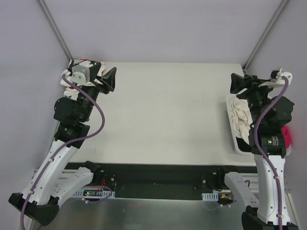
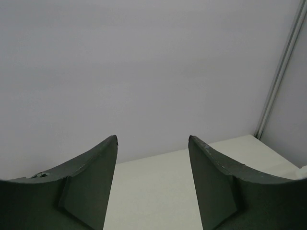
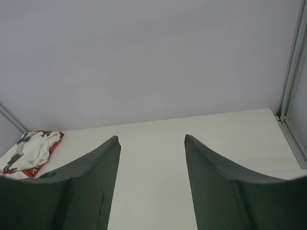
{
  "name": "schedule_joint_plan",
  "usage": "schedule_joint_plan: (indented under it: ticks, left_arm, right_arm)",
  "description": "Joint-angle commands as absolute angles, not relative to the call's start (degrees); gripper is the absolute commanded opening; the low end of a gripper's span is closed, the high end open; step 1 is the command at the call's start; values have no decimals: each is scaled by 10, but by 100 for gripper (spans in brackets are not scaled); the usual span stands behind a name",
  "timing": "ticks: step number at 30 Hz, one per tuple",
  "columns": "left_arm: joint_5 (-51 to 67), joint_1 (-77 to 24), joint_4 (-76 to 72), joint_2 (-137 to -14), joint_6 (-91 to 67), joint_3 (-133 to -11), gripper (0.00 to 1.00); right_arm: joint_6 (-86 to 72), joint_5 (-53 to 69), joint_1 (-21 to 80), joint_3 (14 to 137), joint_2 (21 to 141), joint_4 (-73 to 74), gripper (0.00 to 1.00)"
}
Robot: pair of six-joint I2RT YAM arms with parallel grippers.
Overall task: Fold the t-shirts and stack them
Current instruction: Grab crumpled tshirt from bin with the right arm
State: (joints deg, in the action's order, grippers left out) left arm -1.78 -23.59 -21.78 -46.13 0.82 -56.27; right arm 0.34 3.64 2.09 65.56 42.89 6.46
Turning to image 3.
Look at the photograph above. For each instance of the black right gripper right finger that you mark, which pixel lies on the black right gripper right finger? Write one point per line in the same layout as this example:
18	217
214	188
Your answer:
228	196

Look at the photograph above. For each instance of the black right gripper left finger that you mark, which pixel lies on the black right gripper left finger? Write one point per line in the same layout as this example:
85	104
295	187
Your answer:
76	196

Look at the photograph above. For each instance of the red white folded shirt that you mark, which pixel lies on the red white folded shirt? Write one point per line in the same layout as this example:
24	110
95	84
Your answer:
51	151

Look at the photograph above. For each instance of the left aluminium frame post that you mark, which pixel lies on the left aluminium frame post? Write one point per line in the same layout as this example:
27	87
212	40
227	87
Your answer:
12	118

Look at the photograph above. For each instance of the aluminium frame post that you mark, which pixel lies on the aluminium frame post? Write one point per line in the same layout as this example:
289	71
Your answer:
12	118
293	75

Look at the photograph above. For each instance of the right aluminium frame post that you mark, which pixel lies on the right aluminium frame post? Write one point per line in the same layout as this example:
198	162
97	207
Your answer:
293	75

